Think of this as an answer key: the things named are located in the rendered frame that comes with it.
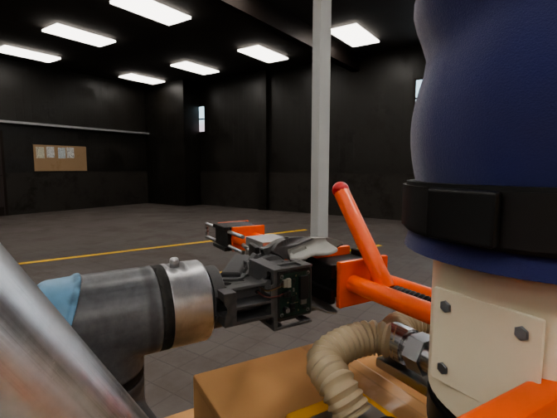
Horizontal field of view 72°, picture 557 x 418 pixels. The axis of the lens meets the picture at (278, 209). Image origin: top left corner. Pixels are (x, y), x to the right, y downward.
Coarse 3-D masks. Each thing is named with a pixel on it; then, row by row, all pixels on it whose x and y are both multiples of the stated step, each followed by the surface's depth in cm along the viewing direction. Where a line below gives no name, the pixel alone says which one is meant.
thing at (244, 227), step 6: (222, 222) 85; (228, 222) 85; (234, 222) 85; (240, 222) 85; (246, 222) 85; (252, 222) 85; (234, 228) 78; (240, 228) 79; (246, 228) 80; (252, 228) 80; (258, 228) 81; (246, 234) 80; (240, 246) 79
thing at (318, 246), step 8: (312, 240) 52; (320, 240) 53; (328, 240) 54; (336, 240) 54; (296, 248) 51; (304, 248) 52; (312, 248) 51; (320, 248) 51; (328, 248) 50; (336, 248) 50; (296, 256) 50; (304, 256) 49
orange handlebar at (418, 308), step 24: (240, 240) 75; (360, 288) 46; (384, 288) 44; (408, 288) 45; (408, 312) 40; (528, 384) 24; (552, 384) 24; (480, 408) 22; (504, 408) 22; (528, 408) 22; (552, 408) 23
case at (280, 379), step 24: (264, 360) 55; (288, 360) 55; (360, 360) 55; (216, 384) 49; (240, 384) 49; (264, 384) 49; (288, 384) 49; (360, 384) 49; (384, 384) 49; (216, 408) 44; (240, 408) 44; (264, 408) 44; (288, 408) 44; (408, 408) 44
